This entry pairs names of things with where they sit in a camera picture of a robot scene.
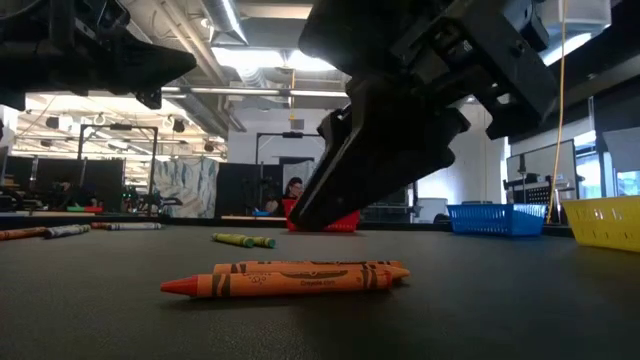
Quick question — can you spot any yellow plastic basket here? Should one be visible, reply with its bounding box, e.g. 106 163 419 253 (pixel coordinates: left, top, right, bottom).
561 194 640 254

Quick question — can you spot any red plastic basket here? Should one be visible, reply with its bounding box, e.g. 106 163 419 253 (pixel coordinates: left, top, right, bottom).
282 198 362 234

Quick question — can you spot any person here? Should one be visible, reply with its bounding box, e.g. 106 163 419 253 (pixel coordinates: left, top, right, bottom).
272 175 306 215

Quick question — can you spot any black table frame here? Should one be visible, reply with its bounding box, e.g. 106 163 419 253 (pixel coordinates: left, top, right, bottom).
0 212 575 239

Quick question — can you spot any black equipment cabinet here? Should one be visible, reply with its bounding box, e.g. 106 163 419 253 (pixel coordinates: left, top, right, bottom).
360 182 419 224

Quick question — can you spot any black partition panel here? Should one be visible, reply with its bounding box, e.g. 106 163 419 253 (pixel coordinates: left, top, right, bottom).
214 162 284 217
4 156 125 211

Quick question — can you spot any black table mat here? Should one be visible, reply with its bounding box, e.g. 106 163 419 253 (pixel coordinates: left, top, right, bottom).
0 222 640 360

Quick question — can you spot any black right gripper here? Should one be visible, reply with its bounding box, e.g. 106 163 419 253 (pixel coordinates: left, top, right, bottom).
298 0 559 233

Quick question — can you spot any long ceiling light strip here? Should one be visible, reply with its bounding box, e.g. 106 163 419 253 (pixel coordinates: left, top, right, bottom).
159 85 351 100

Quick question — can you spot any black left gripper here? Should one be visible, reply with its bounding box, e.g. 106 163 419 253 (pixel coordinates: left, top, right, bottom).
33 0 198 111

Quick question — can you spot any orange crayon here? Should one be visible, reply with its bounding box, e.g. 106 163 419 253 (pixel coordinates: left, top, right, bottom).
212 261 412 282
159 268 395 300

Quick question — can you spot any white bin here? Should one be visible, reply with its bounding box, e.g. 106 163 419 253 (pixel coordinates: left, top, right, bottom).
417 197 450 224

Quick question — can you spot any black gantry frame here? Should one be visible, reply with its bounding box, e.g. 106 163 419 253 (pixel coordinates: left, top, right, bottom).
77 123 159 217
254 131 326 217

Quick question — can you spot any yellow hanging cable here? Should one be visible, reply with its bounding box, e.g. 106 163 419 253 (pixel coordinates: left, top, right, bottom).
546 0 569 225

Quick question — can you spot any blue white patterned curtain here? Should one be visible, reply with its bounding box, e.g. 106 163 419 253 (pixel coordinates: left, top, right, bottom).
152 156 220 219

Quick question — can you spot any white crayon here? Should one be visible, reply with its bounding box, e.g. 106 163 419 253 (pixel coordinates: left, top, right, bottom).
42 223 93 240
106 221 164 232

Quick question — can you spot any grey whiteboard panel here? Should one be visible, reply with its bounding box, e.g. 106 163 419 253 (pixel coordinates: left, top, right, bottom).
505 139 579 202

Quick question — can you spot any yellow green crayon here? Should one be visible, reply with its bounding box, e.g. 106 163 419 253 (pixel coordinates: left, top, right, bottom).
211 232 256 249
244 235 277 250

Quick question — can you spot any large rectangular silver duct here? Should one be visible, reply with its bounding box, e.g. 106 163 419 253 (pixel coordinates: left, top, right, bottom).
539 0 614 66

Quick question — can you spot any blue plastic basket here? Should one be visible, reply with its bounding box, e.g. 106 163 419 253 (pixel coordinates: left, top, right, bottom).
446 202 548 238

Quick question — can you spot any round silver duct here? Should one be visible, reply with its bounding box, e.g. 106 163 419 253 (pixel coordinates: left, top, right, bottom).
199 0 250 47

